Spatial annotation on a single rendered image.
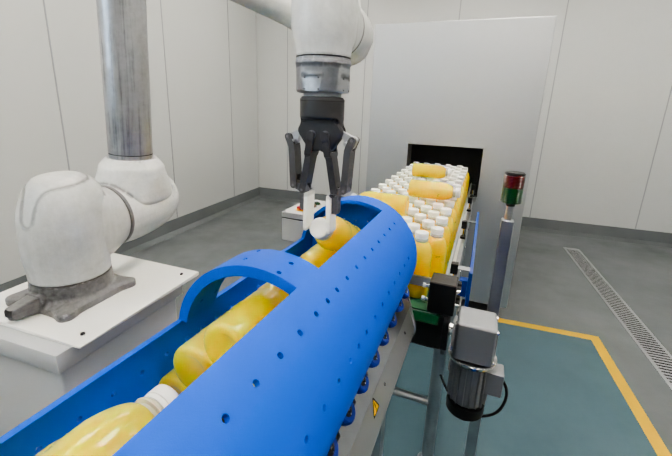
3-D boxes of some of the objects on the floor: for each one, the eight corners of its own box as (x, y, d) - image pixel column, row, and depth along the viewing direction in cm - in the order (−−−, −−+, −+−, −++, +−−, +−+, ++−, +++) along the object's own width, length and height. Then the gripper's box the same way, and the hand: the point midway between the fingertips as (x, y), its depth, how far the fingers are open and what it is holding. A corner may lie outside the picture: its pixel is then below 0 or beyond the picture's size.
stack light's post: (460, 478, 149) (501, 220, 121) (461, 470, 152) (501, 217, 124) (470, 482, 147) (514, 222, 119) (471, 473, 151) (513, 219, 123)
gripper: (267, 93, 61) (269, 228, 67) (362, 95, 55) (354, 244, 61) (290, 95, 68) (290, 218, 74) (376, 97, 61) (368, 231, 67)
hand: (319, 212), depth 66 cm, fingers closed on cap, 4 cm apart
